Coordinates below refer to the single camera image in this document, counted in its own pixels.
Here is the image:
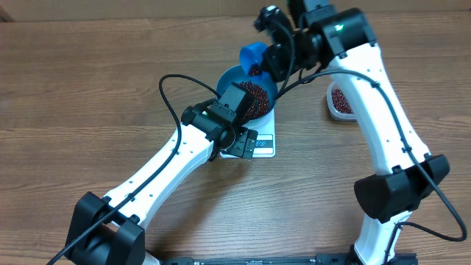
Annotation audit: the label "clear plastic food container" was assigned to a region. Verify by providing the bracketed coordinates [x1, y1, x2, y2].
[326, 82, 356, 121]

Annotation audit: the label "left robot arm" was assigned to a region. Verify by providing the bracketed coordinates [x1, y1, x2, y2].
[63, 99, 258, 265]

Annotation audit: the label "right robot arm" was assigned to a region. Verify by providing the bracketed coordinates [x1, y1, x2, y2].
[254, 1, 450, 264]

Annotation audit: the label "blue plastic measuring scoop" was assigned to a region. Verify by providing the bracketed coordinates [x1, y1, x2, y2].
[239, 42, 272, 82]

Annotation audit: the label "blue metal bowl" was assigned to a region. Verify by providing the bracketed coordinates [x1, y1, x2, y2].
[216, 65, 278, 130]

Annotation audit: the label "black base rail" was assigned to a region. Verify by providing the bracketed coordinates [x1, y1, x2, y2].
[161, 252, 419, 265]

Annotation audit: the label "red beans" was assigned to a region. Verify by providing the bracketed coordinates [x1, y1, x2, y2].
[331, 88, 353, 114]

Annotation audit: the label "white digital kitchen scale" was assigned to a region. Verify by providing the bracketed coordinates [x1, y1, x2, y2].
[219, 120, 276, 160]

